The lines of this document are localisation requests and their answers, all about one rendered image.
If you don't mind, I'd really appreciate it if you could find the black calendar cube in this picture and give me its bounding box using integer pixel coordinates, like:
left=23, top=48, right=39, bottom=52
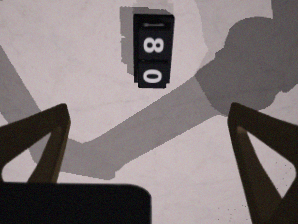
left=138, top=21, right=170, bottom=60
left=138, top=58, right=168, bottom=89

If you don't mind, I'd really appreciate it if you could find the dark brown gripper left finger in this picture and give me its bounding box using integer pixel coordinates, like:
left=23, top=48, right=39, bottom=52
left=0, top=103, right=71, bottom=183

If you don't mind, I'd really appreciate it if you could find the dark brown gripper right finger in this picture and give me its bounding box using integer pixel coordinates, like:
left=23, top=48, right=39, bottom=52
left=227, top=102, right=298, bottom=224

